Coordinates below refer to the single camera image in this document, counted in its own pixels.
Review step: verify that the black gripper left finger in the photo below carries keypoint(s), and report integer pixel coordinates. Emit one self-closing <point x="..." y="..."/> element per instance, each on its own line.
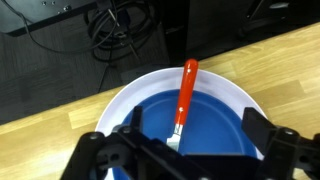
<point x="137" y="118"/>

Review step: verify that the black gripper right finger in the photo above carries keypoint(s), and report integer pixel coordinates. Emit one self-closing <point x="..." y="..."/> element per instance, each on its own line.
<point x="257" y="128"/>

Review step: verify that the red handled butter knife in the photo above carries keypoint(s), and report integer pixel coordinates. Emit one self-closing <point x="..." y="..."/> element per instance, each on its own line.
<point x="184" y="99"/>

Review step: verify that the lavender oval plate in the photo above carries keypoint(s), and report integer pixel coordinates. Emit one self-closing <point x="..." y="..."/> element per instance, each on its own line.
<point x="119" y="110"/>

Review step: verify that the dark blue plate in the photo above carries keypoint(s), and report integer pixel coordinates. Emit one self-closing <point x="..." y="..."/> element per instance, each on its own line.
<point x="211" y="127"/>

